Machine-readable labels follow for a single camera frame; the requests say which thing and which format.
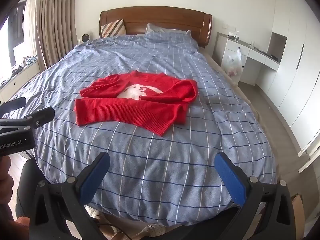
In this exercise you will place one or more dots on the white desk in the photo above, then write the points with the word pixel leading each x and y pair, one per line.
pixel 255 55

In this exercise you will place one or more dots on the window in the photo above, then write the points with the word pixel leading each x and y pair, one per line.
pixel 15 30

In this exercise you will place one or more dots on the wooden headboard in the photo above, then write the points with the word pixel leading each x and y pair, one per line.
pixel 162 20

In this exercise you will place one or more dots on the pale pillow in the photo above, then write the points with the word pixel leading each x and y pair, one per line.
pixel 160 28

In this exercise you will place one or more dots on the striped cushion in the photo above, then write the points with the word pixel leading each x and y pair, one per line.
pixel 112 28

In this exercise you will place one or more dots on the red sweater with white figure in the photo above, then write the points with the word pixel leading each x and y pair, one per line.
pixel 130 112

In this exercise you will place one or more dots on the blue checked duvet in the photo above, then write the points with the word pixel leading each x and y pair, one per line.
pixel 150 167

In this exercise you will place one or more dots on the cardboard box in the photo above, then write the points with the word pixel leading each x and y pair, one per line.
pixel 297 202

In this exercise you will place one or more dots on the person's left hand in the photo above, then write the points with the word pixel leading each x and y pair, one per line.
pixel 5 180

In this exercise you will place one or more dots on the beige curtain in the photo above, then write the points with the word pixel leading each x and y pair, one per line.
pixel 55 17

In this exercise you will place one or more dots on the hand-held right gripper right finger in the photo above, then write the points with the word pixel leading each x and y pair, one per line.
pixel 231 180

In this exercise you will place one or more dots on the white window bench cabinet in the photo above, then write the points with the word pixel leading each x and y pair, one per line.
pixel 20 80

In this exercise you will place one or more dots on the patterned slipper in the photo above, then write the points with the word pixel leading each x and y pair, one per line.
pixel 152 231
pixel 93 211

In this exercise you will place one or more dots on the white wardrobe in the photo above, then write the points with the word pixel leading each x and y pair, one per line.
pixel 295 80

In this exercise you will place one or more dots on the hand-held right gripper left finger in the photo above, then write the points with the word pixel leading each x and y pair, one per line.
pixel 96 177

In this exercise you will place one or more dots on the pile of clothes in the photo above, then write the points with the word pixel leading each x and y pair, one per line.
pixel 27 60

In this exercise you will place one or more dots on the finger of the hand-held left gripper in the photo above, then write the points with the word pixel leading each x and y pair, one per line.
pixel 37 118
pixel 12 106

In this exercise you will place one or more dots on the white plastic bag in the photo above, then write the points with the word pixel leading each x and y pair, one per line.
pixel 232 63

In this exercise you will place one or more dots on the clear bottle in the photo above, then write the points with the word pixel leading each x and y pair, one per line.
pixel 236 36

